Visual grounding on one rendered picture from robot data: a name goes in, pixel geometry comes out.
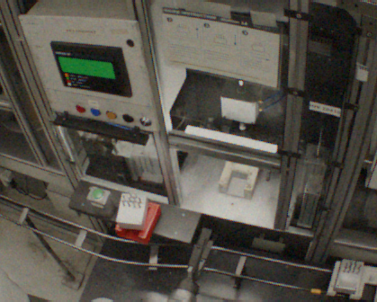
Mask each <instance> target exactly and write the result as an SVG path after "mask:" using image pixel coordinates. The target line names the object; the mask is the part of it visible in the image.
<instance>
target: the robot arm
mask: <svg viewBox="0 0 377 302"><path fill-rule="evenodd" d="M211 232H212V230H210V229H206V228H203V229H202V232H201V234H200V236H199V239H198V244H196V245H195V247H194V249H193V254H192V256H191V259H190V261H189V263H188V265H187V268H186V270H185V271H186V273H185V279H184V280H179V281H177V283H176V285H175V288H174V289H173V290H172V291H171V292H170V295H169V297H168V298H167V302H196V301H197V300H198V299H197V297H196V296H197V294H198V292H199V289H200V286H199V285H197V283H198V281H199V278H200V277H201V275H202V272H203V269H204V268H205V265H206V259H208V256H209V253H210V251H211V248H212V246H213V241H211V240H209V239H210V236H211ZM0 302H53V301H51V300H48V299H45V298H39V297H37V296H33V295H30V294H28V293H26V292H25V291H24V289H22V288H21V287H19V285H17V284H16V283H15V282H14V281H13V280H11V279H10V278H8V276H7V273H6V272H5V271H4V269H2V268H1V267H0ZM91 302H113V301H112V300H110V299H108V298H97V299H94V300H93V301H91Z"/></svg>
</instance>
